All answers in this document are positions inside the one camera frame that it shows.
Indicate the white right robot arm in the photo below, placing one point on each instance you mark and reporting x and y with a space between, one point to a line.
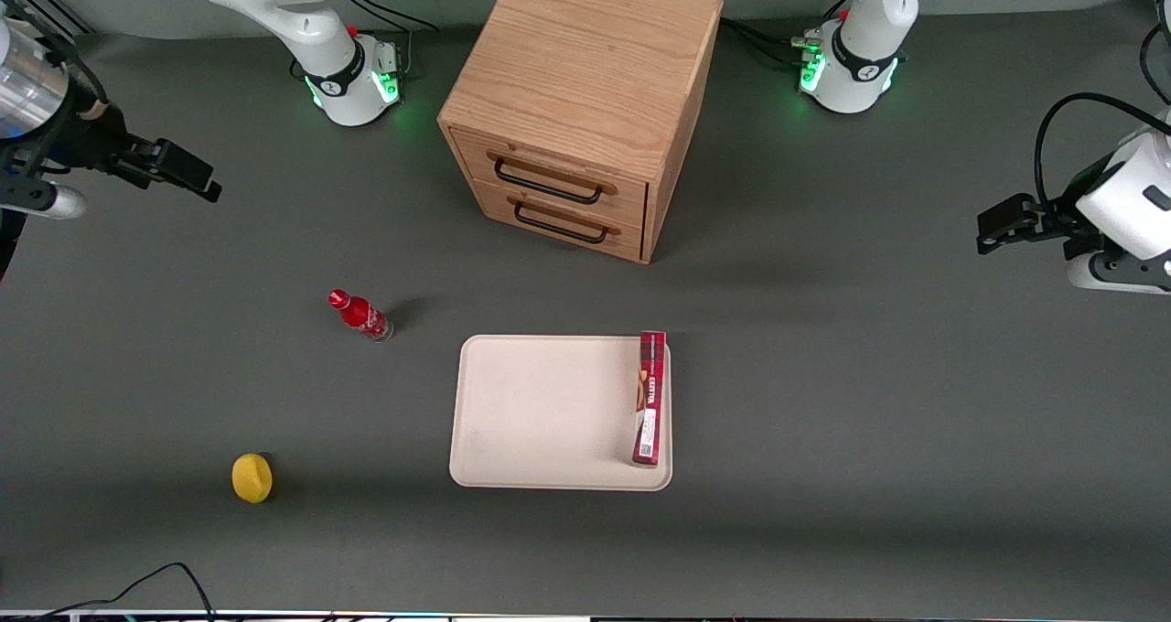
311 18

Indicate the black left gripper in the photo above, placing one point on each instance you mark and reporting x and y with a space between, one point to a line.
1054 214

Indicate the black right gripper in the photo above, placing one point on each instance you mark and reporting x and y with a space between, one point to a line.
99 141

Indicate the beige rectangular tray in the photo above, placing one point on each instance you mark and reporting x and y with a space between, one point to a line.
549 412

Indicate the red coke bottle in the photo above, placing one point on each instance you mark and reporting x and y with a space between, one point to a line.
363 316

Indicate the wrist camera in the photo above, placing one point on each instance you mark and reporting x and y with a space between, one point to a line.
1111 274
50 203

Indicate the yellow lemon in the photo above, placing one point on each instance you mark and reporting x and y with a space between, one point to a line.
252 478

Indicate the wooden drawer cabinet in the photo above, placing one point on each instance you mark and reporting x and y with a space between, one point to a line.
585 82

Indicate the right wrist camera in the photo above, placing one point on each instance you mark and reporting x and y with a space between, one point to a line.
50 203

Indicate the black aluminium frame rail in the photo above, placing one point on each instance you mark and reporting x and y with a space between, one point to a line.
46 9

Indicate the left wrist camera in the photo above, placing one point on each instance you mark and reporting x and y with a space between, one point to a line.
1111 274

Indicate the red biscuit box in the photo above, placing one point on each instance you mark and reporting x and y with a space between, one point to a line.
649 402

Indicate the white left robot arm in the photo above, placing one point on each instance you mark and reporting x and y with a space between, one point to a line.
869 18

